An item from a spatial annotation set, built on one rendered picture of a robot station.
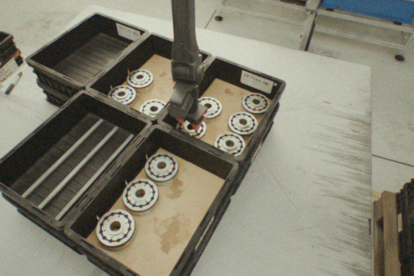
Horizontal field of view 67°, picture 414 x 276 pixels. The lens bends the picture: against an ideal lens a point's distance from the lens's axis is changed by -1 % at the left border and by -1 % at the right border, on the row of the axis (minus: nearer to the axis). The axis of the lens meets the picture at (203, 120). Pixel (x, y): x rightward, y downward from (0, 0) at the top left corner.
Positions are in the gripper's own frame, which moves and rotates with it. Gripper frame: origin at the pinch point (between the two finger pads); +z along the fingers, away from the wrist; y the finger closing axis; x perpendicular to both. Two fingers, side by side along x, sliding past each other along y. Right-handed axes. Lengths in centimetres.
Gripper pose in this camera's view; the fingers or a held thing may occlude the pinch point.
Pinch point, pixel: (189, 125)
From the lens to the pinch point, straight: 107.3
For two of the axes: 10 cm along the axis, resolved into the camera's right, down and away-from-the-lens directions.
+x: 5.7, -6.2, 5.4
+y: 8.2, 4.5, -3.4
